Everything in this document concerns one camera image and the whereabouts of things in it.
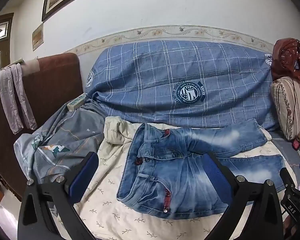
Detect reddish brown cloth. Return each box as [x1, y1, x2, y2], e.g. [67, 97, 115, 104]
[271, 38, 300, 83]

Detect wooden door with glass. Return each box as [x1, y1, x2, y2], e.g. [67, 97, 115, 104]
[0, 12, 14, 78]

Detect blue denim pants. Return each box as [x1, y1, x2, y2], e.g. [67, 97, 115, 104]
[116, 118, 286, 220]

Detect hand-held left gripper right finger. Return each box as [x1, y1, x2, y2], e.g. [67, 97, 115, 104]
[202, 151, 284, 240]

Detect brown headboard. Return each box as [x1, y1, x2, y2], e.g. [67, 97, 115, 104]
[0, 52, 84, 202]

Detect grey printed duvet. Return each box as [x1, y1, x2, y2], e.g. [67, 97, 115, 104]
[14, 101, 109, 184]

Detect striped beige pillow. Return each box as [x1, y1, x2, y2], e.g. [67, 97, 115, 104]
[270, 74, 300, 141]

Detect small wall plaque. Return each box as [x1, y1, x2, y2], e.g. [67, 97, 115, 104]
[32, 23, 44, 51]

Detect blue plaid blanket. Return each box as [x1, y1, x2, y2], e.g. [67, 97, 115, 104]
[85, 40, 278, 132]

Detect light blue bed sheet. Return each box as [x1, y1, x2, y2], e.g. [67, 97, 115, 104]
[269, 130, 300, 193]

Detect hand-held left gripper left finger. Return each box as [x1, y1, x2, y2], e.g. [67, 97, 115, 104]
[17, 151, 99, 240]

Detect white power strip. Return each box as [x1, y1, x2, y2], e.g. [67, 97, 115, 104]
[66, 93, 88, 111]

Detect grey hanging cloth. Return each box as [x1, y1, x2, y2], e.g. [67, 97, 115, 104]
[0, 63, 38, 135]

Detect cream leaf-print blanket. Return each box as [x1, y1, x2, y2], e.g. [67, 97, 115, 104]
[49, 116, 273, 240]

